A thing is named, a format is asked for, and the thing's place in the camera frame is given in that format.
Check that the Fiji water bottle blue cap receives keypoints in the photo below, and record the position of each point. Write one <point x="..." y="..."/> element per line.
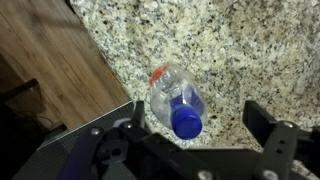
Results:
<point x="185" y="121"/>

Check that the dark brown box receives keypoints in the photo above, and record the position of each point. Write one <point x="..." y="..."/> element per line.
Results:
<point x="20" y="100"/>

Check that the grey textured platform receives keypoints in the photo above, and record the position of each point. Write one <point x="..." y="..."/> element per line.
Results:
<point x="50" y="156"/>

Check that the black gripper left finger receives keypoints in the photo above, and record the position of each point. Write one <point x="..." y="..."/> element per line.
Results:
<point x="140" y="156"/>

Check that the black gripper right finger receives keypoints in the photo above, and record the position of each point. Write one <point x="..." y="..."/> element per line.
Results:
<point x="280" y="146"/>

